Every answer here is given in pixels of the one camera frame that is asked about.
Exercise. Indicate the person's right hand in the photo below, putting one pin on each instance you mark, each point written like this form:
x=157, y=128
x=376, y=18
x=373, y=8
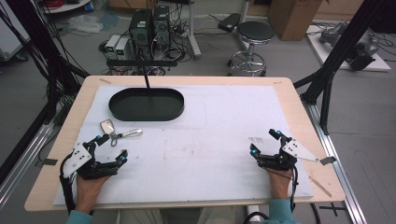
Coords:
x=280, y=183

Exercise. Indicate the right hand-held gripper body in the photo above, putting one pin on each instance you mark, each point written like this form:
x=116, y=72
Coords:
x=280, y=161

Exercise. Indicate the black oval tray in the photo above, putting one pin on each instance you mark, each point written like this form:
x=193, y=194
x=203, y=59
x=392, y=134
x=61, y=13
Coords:
x=146, y=105

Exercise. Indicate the person's left hand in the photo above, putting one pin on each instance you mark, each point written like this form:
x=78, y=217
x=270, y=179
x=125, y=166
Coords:
x=87, y=193

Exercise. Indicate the grey power supply unit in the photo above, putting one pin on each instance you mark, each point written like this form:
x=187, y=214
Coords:
x=112, y=46
x=122, y=49

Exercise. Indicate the white board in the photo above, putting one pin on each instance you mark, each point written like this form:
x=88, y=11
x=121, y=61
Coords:
x=320, y=53

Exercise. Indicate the black round stool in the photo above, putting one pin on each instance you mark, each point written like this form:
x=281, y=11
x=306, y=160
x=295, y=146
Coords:
x=255, y=32

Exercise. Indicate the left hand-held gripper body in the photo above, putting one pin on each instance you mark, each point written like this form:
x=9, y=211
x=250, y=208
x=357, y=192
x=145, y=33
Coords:
x=93, y=168

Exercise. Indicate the aluminium rail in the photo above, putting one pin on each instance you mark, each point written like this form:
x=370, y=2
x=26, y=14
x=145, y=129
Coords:
x=339, y=174
x=21, y=155

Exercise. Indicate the wooden table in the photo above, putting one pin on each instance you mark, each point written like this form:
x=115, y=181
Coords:
x=317, y=174

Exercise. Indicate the black bar on thin stand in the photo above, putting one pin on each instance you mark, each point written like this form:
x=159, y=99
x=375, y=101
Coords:
x=141, y=63

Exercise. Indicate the black computer tower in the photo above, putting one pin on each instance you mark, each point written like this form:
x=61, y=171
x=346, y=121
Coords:
x=140, y=28
x=162, y=26

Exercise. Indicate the person's legs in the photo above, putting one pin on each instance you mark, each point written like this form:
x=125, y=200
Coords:
x=174, y=216

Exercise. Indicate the key bunch with silver fob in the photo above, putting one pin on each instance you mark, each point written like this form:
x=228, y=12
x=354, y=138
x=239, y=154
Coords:
x=107, y=127

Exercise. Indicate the white table leg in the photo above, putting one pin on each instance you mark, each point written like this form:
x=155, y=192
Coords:
x=193, y=34

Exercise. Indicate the black tape piece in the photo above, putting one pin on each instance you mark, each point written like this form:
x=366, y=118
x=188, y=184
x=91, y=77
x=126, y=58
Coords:
x=50, y=161
x=328, y=160

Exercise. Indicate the clear plastic bag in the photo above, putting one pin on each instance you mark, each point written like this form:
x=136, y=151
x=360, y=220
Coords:
x=85, y=24

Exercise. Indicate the cardboard box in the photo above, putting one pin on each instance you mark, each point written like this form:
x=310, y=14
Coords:
x=292, y=18

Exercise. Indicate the beige tape strip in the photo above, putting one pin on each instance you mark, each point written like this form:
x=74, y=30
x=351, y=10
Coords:
x=320, y=186

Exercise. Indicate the white foam mat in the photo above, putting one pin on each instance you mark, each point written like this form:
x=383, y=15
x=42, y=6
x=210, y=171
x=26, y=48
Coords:
x=199, y=149

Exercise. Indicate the black metal frame strut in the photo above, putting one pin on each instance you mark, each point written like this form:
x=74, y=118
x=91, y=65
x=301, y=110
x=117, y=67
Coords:
x=46, y=56
x=339, y=56

